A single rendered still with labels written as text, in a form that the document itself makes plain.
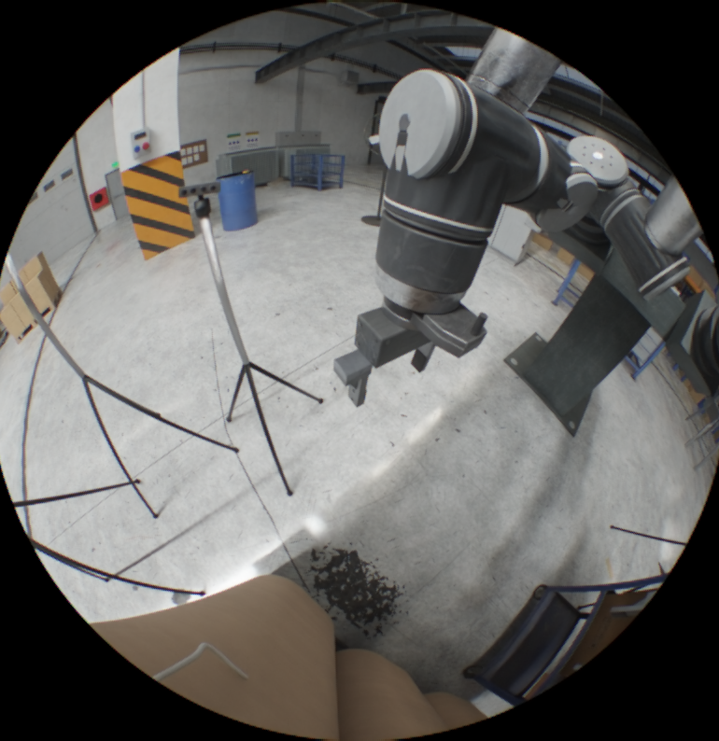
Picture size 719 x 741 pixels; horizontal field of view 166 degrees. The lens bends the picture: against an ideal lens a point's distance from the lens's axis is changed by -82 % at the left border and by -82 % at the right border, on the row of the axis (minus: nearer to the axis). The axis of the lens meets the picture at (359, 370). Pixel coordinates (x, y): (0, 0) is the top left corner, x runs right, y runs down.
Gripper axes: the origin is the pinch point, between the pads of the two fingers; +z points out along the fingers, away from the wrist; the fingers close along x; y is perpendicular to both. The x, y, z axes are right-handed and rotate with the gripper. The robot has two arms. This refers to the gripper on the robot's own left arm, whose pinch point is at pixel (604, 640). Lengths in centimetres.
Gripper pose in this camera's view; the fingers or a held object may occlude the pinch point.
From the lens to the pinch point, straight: 66.1
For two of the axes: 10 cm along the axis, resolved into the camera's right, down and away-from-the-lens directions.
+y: -5.6, -6.8, 4.7
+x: -8.2, 3.9, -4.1
